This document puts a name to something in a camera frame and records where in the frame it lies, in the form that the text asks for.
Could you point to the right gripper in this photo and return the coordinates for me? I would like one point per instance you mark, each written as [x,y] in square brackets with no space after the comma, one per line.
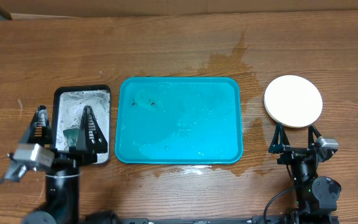
[292,152]

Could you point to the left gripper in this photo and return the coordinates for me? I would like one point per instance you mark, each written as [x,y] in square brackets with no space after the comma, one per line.
[85,152]

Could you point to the green yellow sponge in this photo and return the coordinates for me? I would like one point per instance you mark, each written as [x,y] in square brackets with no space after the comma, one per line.
[71,136]

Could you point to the yellow-green plate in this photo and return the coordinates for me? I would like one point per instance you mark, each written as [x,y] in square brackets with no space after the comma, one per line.
[294,117]

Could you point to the white plate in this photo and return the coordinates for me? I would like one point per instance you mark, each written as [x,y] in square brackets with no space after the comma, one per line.
[291,91]

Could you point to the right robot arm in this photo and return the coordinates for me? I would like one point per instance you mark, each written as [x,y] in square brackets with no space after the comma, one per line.
[316,196]

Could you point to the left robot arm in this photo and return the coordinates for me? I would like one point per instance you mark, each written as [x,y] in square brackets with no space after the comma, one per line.
[62,195]

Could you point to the black plastic tray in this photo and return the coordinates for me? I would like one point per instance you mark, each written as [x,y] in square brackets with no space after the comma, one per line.
[68,105]

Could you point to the teal plastic tray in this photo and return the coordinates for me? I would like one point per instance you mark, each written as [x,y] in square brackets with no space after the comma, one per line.
[191,120]

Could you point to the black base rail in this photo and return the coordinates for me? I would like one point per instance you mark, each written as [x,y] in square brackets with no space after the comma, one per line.
[111,218]

